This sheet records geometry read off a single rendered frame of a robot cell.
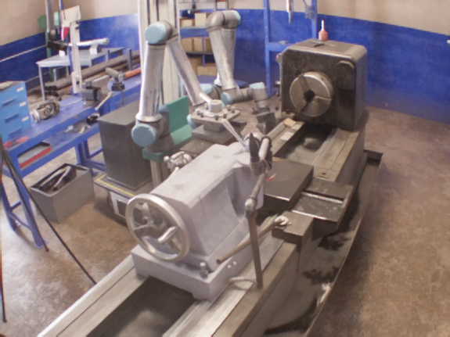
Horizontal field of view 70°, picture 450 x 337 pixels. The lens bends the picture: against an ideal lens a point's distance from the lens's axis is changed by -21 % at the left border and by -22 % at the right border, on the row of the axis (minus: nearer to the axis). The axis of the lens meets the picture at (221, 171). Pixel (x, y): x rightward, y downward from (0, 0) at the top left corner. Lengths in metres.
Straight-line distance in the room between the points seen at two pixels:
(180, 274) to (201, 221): 0.18
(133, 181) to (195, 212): 1.74
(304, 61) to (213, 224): 1.46
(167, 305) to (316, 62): 1.66
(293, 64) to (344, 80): 0.36
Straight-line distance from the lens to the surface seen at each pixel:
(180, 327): 1.16
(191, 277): 1.20
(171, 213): 1.05
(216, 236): 1.22
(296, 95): 2.28
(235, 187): 1.32
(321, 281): 1.94
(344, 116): 2.45
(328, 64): 2.39
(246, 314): 1.21
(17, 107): 2.94
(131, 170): 2.81
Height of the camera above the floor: 1.75
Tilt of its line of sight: 28 degrees down
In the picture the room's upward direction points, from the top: 3 degrees counter-clockwise
